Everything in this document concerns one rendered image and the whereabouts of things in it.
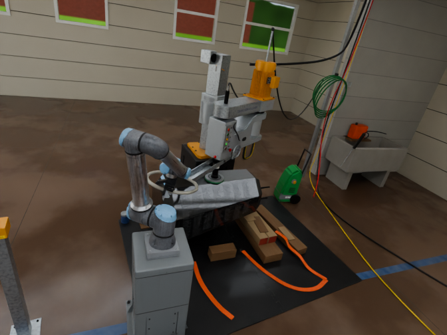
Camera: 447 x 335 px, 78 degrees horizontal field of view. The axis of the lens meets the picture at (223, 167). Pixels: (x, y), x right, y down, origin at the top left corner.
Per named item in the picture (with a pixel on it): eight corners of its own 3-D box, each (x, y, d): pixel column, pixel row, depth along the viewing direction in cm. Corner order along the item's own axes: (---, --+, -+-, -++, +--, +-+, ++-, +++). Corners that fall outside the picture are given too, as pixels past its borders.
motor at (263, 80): (255, 93, 340) (261, 59, 322) (277, 100, 325) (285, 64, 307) (242, 95, 319) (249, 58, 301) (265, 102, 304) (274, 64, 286)
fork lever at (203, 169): (223, 151, 324) (223, 148, 321) (236, 157, 315) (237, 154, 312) (181, 177, 277) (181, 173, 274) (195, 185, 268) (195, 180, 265)
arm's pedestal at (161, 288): (191, 341, 227) (203, 267, 190) (128, 358, 210) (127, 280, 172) (179, 291, 268) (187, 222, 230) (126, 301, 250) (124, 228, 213)
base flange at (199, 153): (186, 144, 405) (186, 141, 403) (216, 143, 427) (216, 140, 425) (198, 159, 367) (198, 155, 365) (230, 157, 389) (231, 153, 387)
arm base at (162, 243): (177, 249, 194) (178, 238, 190) (149, 250, 187) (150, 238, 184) (173, 232, 210) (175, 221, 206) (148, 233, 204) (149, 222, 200)
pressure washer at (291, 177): (290, 193, 474) (304, 146, 436) (298, 204, 444) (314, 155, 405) (271, 192, 466) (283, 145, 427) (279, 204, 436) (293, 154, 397)
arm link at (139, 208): (148, 230, 193) (137, 140, 147) (126, 223, 196) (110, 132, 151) (159, 216, 204) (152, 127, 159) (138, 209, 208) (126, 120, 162)
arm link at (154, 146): (163, 135, 150) (193, 169, 214) (144, 129, 152) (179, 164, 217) (155, 154, 147) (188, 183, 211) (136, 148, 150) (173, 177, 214)
